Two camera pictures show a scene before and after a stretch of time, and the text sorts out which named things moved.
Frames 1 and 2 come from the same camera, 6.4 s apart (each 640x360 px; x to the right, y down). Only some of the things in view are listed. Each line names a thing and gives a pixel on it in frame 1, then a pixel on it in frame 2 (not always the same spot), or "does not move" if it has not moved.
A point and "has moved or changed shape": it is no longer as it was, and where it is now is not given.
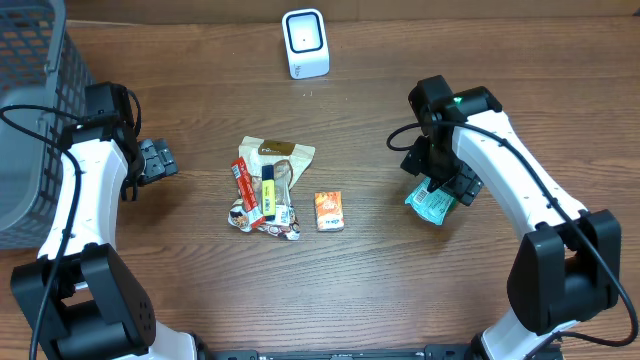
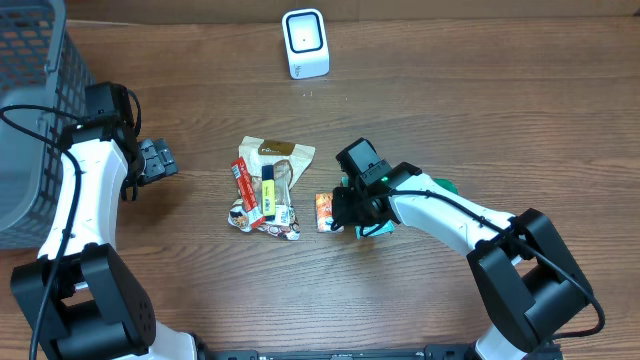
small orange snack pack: (329, 211) does not move
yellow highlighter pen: (268, 193) does not move
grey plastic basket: (40, 67) does not move
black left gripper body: (156, 160) does not move
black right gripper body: (450, 176) to (351, 209)
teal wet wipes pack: (432, 206) has moved or changed shape
